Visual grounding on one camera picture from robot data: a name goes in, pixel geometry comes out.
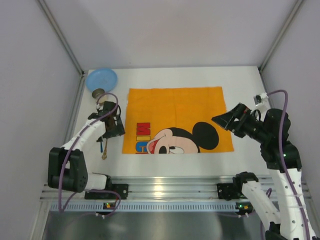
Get gold metal spoon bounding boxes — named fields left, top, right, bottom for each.
left=101, top=139, right=108, bottom=160

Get orange Mickey Mouse placemat cloth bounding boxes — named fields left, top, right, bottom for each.
left=122, top=86, right=234, bottom=154

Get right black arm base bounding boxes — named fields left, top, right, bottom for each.
left=216, top=183, right=247, bottom=201

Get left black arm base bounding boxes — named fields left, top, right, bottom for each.
left=84, top=183, right=129, bottom=200

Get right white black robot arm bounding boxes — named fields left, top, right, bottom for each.
left=212, top=103, right=318, bottom=240

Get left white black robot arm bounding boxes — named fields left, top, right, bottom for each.
left=47, top=101, right=125, bottom=193

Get cream metal cup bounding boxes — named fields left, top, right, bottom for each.
left=91, top=88, right=108, bottom=102

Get blue plastic plate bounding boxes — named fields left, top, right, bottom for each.
left=85, top=68, right=118, bottom=92

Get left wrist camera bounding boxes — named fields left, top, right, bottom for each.
left=96, top=103, right=103, bottom=111

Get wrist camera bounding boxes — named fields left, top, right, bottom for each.
left=253, top=92, right=269, bottom=108
left=96, top=103, right=103, bottom=111

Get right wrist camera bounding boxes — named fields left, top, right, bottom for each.
left=253, top=92, right=269, bottom=108

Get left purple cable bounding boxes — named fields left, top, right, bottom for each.
left=57, top=92, right=122, bottom=217

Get right vertical aluminium frame post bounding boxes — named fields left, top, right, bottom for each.
left=258, top=0, right=306, bottom=74

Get vertical aluminium frame post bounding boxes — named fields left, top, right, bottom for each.
left=258, top=0, right=306, bottom=74
left=35, top=0, right=84, bottom=76

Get slotted white cable duct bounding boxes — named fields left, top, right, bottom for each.
left=65, top=201, right=253, bottom=213

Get left vertical aluminium frame post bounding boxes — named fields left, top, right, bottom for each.
left=35, top=0, right=84, bottom=76

